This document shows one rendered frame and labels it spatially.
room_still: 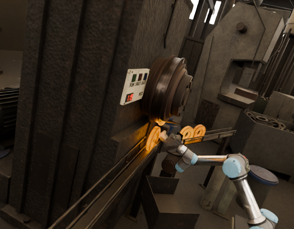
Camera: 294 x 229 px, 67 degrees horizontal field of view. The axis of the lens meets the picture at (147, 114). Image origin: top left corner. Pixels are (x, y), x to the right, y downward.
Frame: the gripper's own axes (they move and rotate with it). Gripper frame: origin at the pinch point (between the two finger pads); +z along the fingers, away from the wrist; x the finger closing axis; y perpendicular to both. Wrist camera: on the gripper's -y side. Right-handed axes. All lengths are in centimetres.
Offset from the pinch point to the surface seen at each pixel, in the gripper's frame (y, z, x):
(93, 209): -13, -4, 81
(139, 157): -9.3, -2.5, 28.3
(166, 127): 5.8, -2.7, -7.3
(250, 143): -1, -102, -181
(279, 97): 74, -139, -409
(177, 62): 55, 14, 24
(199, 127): 11, -24, -44
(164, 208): -6, -31, 57
